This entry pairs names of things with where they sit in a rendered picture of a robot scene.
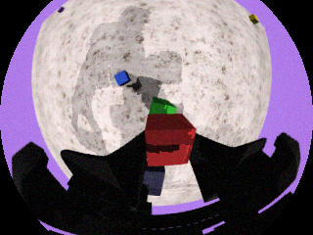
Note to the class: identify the red block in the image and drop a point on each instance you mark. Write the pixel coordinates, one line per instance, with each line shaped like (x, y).
(168, 139)

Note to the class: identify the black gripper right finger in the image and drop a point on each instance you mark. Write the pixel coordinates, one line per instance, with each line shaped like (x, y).
(214, 164)

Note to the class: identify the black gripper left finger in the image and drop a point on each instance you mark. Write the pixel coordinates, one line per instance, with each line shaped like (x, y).
(124, 169)

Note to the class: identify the yellow cube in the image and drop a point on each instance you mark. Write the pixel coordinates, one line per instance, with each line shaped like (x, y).
(254, 19)

